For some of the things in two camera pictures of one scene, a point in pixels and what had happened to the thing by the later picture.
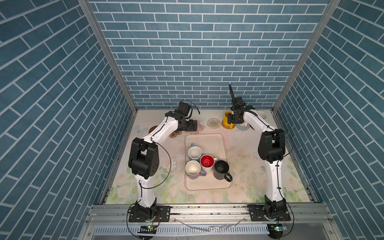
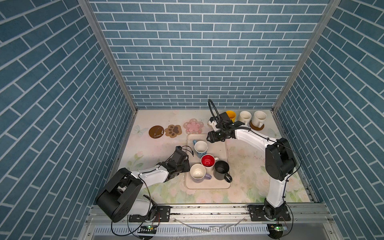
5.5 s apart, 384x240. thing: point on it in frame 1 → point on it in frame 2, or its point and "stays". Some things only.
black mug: [220, 170] stays
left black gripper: [190, 127] → [187, 166]
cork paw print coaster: [174, 134] stays
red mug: [207, 162] stays
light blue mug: [194, 152] → [200, 148]
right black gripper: [230, 120] → [211, 136]
